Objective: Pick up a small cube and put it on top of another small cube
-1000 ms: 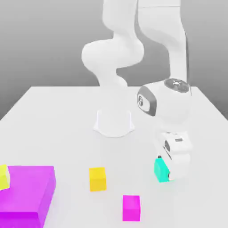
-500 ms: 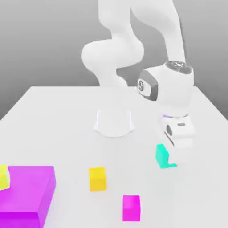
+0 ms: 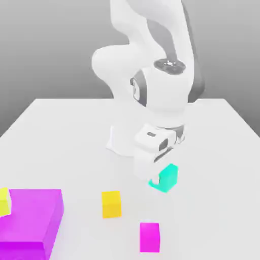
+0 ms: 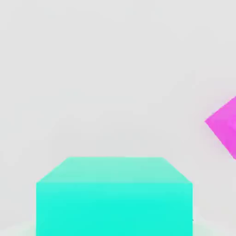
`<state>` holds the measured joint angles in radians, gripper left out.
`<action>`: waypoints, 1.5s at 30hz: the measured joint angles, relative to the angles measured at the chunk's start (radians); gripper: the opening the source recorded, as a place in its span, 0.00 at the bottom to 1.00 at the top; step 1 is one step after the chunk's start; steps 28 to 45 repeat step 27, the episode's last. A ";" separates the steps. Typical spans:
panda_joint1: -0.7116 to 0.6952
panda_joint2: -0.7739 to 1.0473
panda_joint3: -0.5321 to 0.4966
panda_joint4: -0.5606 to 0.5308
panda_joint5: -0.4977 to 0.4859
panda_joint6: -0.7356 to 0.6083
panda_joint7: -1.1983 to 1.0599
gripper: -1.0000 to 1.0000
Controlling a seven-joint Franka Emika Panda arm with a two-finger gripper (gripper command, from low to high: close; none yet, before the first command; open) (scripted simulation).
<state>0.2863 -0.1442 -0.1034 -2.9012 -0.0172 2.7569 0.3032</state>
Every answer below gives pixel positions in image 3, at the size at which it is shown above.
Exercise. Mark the large magenta box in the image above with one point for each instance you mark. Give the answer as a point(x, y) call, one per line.
point(28, 223)

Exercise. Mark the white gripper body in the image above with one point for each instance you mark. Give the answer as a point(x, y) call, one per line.
point(144, 165)

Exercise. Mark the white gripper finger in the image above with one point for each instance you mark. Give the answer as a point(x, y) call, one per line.
point(156, 178)

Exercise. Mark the small teal cube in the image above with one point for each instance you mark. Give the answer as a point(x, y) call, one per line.
point(169, 178)

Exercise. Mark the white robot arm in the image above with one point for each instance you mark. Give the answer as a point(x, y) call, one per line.
point(162, 95)

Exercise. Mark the small magenta cube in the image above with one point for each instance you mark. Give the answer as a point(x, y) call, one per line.
point(150, 238)

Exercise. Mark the small lime yellow cube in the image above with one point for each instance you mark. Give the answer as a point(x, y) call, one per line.
point(4, 202)

